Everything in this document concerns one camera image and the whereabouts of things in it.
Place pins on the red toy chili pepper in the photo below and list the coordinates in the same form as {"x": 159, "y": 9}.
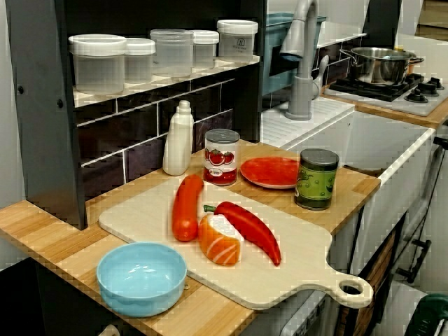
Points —
{"x": 252, "y": 227}

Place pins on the toy tomato can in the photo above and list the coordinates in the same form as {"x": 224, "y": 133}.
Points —
{"x": 221, "y": 157}

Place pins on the red plate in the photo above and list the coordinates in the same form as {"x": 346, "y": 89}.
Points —
{"x": 269, "y": 171}

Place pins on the white toy detergent bottle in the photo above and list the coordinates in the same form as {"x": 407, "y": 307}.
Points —
{"x": 178, "y": 147}

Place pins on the pale wooden cutting board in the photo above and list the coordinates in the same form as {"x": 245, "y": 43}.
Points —
{"x": 147, "y": 217}

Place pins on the green toy pea can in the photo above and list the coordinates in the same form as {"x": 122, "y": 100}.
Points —
{"x": 315, "y": 182}

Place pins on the grey toy faucet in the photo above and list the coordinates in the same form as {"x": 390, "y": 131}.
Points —
{"x": 301, "y": 94}

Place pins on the white toy sink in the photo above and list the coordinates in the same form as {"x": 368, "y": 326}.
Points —
{"x": 329, "y": 115}

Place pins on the blue plastic bin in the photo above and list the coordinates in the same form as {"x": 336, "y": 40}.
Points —
{"x": 276, "y": 63}

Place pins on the small white-lid plastic jar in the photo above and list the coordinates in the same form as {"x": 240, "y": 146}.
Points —
{"x": 140, "y": 63}
{"x": 206, "y": 49}

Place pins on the large white-lid plastic jar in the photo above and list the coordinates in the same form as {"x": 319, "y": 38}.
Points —
{"x": 238, "y": 42}
{"x": 98, "y": 66}

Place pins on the clear lidless plastic jar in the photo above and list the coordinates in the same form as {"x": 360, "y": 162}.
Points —
{"x": 171, "y": 52}

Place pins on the light blue bowl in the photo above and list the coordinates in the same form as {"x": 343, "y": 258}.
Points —
{"x": 140, "y": 280}

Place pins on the black stove grate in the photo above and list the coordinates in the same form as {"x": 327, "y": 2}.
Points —
{"x": 371, "y": 91}

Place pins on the grey toy dishwasher panel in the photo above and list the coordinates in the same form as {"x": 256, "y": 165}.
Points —
{"x": 308, "y": 315}

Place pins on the dark grey shelf unit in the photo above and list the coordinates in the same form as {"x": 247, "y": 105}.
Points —
{"x": 45, "y": 140}

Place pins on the steel pot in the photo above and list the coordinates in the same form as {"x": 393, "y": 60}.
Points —
{"x": 378, "y": 70}

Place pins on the grey stove knob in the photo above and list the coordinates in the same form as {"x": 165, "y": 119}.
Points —
{"x": 433, "y": 87}
{"x": 416, "y": 96}

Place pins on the grey stove top panel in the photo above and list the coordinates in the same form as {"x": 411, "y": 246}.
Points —
{"x": 430, "y": 106}

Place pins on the dark green clamp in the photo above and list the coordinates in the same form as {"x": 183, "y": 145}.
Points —
{"x": 432, "y": 315}

